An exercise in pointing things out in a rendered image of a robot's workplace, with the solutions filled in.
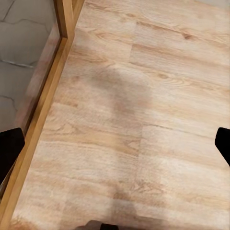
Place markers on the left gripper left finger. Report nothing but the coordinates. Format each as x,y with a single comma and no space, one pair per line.
11,144

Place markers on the door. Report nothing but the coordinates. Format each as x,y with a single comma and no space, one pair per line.
35,39

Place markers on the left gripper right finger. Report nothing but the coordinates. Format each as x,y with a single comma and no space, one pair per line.
222,142

